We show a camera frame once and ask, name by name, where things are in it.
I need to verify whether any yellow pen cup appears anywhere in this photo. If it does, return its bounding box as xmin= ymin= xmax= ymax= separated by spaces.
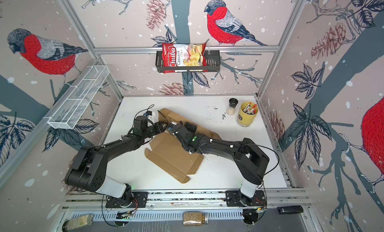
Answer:
xmin=237 ymin=102 xmax=259 ymax=127

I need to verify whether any red cassava chips bag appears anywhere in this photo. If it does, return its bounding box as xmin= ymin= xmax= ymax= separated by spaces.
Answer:
xmin=162 ymin=43 xmax=207 ymax=67

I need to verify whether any brown cardboard box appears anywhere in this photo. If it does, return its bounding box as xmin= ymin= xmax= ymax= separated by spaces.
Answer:
xmin=145 ymin=108 xmax=221 ymax=184

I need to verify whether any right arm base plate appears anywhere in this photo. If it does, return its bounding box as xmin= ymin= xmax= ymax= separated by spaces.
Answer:
xmin=224 ymin=190 xmax=267 ymax=208

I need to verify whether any black lid spice shaker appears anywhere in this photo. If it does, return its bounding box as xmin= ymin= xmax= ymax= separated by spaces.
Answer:
xmin=227 ymin=98 xmax=238 ymax=116

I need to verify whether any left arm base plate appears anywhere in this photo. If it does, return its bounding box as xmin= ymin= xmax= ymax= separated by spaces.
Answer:
xmin=105 ymin=192 xmax=148 ymax=209

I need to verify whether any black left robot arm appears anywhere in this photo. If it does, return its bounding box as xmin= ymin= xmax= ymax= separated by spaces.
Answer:
xmin=64 ymin=115 xmax=167 ymax=207

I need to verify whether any black wall basket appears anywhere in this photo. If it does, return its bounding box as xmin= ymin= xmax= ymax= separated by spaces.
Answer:
xmin=155 ymin=50 xmax=221 ymax=73

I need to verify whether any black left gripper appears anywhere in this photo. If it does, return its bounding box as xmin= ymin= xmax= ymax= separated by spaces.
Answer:
xmin=142 ymin=121 xmax=169 ymax=139

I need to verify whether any brown grain glass jar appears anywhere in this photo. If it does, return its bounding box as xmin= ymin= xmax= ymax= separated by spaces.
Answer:
xmin=183 ymin=212 xmax=209 ymax=226

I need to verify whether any white wire mesh shelf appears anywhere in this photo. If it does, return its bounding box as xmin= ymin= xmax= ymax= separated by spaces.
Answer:
xmin=48 ymin=65 xmax=110 ymax=129

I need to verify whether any black remote device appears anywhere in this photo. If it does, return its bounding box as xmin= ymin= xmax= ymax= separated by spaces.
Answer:
xmin=277 ymin=205 xmax=304 ymax=215

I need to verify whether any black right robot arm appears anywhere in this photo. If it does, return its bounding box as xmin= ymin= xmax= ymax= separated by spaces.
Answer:
xmin=168 ymin=122 xmax=270 ymax=207

